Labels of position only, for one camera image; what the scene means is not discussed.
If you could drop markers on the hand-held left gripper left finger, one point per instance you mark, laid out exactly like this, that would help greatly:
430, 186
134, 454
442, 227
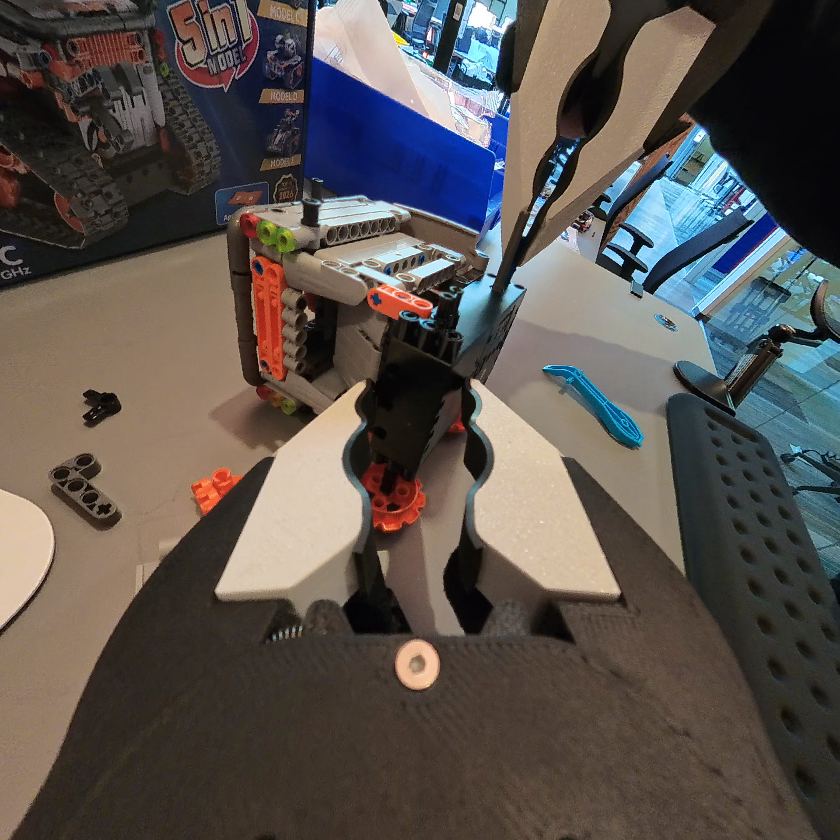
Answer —
295, 525

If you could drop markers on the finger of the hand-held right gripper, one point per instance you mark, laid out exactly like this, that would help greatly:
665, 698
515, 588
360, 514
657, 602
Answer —
656, 65
544, 79

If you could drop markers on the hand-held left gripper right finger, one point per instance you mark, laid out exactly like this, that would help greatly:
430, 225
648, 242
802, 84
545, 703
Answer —
544, 525

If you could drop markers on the building block robot vehicle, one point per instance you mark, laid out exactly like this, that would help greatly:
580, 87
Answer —
354, 262

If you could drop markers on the person's right hand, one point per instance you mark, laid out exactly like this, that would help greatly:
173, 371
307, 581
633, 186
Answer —
572, 121

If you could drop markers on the orange wedge plate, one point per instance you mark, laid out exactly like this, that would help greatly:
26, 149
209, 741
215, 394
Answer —
213, 489

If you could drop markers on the blue brick separator tool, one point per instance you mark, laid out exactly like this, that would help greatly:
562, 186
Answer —
620, 426

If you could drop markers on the black office chair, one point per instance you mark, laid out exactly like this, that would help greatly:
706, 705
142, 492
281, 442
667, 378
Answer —
695, 249
630, 197

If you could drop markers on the blue plastic storage bin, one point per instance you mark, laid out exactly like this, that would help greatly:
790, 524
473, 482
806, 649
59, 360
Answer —
394, 164

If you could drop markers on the dark perforated pad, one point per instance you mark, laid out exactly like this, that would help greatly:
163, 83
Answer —
754, 558

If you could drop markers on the dark grey bent liftarm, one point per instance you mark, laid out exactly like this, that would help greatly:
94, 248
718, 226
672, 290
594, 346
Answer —
85, 489

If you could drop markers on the black angle connector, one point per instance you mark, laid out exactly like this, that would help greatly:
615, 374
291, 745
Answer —
102, 405

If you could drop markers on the round metal table grommet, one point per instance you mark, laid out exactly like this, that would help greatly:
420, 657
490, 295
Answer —
666, 321

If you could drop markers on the printed robot kit box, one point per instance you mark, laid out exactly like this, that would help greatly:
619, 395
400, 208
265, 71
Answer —
131, 98

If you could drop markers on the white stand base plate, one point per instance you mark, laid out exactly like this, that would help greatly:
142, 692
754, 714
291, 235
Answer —
19, 551

